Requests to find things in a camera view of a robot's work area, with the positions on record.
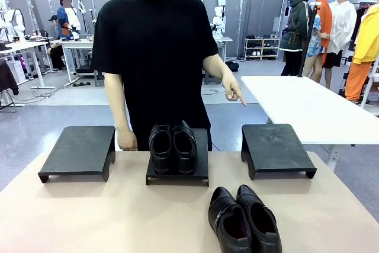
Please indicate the person's right hand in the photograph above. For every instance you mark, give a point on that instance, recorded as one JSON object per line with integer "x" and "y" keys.
{"x": 127, "y": 142}

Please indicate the person's left hand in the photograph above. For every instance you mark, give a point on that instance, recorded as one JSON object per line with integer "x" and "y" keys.
{"x": 232, "y": 87}

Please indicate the black perforated shoe without buckle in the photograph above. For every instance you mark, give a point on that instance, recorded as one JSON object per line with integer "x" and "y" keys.
{"x": 160, "y": 152}

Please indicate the black perforated shoe with buckle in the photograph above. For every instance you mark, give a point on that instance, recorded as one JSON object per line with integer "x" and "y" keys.
{"x": 185, "y": 150}

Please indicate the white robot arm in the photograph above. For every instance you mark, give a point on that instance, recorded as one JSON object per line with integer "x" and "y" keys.
{"x": 16, "y": 23}

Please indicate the person's left forearm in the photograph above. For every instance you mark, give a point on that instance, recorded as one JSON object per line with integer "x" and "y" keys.
{"x": 216, "y": 64}

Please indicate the person's right forearm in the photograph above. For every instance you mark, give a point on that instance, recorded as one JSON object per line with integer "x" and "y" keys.
{"x": 120, "y": 116}

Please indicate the black shoe stand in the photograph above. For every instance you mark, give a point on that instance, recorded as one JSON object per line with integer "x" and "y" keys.
{"x": 201, "y": 158}
{"x": 78, "y": 152}
{"x": 275, "y": 149}

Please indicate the person in black t-shirt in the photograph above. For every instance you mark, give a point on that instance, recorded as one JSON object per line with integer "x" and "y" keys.
{"x": 154, "y": 66}

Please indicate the seated person black cap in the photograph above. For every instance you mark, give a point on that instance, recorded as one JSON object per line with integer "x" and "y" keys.
{"x": 56, "y": 48}

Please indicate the person in blue jacket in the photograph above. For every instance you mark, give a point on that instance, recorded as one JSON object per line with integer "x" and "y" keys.
{"x": 63, "y": 19}

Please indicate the black bag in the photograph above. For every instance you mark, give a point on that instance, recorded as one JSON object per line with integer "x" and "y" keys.
{"x": 232, "y": 66}

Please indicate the white shoe rack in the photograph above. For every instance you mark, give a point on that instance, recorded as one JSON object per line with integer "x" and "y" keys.
{"x": 262, "y": 48}

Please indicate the white humanoid robot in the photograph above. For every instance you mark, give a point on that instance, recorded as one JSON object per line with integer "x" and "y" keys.
{"x": 218, "y": 22}

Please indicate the white folding table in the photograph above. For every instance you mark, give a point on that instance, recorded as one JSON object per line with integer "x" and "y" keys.
{"x": 311, "y": 108}

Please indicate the child mannequin floral shirt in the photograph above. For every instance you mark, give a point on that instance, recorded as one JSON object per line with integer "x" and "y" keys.
{"x": 314, "y": 36}

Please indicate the white desk with drawers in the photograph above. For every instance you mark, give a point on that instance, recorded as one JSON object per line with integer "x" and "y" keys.
{"x": 80, "y": 44}

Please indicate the mannequin in orange shirt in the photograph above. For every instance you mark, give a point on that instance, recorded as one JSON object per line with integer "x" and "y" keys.
{"x": 324, "y": 19}

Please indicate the figure in white shirt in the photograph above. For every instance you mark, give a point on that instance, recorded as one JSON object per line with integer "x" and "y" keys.
{"x": 343, "y": 25}

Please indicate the dark hanging garment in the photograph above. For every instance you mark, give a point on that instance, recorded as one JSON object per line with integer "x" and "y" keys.
{"x": 7, "y": 78}

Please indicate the rack of dark clothes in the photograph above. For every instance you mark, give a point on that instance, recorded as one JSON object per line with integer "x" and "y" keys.
{"x": 358, "y": 25}

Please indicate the mannequin in yellow hoodie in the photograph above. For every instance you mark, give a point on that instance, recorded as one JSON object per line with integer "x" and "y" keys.
{"x": 367, "y": 42}

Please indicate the long white desk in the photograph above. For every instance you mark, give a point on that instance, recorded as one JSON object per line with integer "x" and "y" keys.
{"x": 20, "y": 47}

